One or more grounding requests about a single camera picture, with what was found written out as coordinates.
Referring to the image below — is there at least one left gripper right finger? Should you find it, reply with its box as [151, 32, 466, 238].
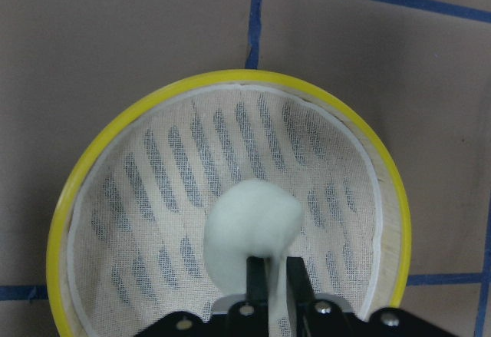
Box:
[287, 256, 315, 302]

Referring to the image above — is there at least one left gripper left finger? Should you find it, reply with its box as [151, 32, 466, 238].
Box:
[245, 256, 269, 302]

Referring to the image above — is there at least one white bun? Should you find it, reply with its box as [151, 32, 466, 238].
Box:
[203, 180, 303, 335]

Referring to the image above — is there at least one lower yellow steamer layer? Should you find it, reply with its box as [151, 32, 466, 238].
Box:
[47, 70, 411, 336]

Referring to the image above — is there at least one white cloth steamer liner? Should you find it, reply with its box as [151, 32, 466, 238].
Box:
[67, 85, 382, 336]

